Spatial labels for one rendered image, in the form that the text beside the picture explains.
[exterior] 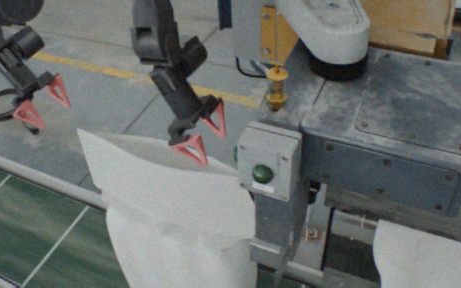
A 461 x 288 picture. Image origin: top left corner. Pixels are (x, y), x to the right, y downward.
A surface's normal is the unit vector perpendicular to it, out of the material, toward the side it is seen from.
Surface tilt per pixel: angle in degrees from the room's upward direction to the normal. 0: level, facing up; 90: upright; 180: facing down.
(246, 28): 90
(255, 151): 90
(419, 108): 0
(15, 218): 0
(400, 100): 0
